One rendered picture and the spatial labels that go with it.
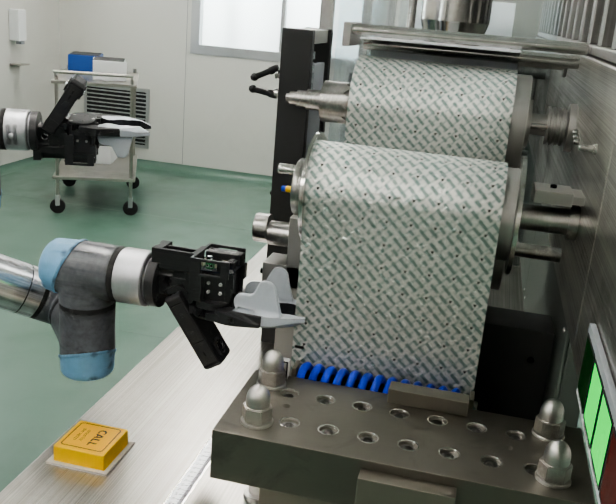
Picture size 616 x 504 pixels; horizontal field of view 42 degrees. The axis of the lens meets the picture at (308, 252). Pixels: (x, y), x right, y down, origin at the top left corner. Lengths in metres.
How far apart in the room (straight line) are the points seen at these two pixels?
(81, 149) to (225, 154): 5.47
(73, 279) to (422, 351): 0.46
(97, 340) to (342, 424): 0.38
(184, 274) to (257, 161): 5.86
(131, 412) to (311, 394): 0.32
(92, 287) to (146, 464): 0.24
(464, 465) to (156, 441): 0.44
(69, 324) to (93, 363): 0.06
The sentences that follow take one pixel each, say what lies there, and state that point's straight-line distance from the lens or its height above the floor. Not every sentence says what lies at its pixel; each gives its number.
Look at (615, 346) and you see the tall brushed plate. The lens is 0.68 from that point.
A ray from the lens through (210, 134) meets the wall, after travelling 6.98.
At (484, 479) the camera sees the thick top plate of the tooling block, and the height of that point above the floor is 1.03.
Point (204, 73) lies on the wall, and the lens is 6.94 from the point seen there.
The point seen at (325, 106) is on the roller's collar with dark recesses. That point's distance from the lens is 1.24.
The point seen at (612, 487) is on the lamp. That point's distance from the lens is 0.59.
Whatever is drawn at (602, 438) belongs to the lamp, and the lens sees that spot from 0.64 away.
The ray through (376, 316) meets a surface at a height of 1.11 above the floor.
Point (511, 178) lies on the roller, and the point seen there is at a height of 1.30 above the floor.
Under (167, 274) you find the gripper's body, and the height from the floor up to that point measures 1.13.
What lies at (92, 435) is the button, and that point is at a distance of 1.09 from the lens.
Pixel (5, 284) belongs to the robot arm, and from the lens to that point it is 1.20.
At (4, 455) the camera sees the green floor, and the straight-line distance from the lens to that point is 2.85.
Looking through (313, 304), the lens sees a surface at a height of 1.12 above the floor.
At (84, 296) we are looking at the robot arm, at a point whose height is 1.09.
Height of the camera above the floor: 1.47
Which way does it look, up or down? 17 degrees down
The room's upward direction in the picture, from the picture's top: 5 degrees clockwise
